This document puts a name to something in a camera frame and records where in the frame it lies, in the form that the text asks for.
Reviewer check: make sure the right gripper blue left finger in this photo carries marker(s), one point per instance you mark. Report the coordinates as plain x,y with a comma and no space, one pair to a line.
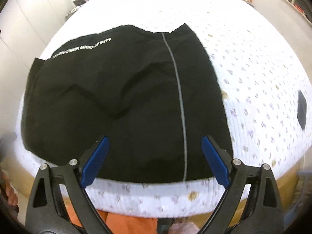
92,160

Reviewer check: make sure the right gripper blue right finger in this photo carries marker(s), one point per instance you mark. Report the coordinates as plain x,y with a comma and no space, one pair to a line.
219,161

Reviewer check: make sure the black hooded jacket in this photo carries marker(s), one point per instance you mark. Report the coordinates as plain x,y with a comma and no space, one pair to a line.
154,95

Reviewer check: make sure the left hand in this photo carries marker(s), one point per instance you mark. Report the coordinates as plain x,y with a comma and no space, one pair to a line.
12,197

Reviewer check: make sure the orange trousers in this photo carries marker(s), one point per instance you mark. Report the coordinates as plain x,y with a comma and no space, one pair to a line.
123,224

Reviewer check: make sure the white nightstand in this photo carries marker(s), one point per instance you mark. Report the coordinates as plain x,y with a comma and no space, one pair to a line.
77,5

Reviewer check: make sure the white wardrobe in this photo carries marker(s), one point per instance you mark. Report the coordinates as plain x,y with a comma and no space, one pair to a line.
27,27

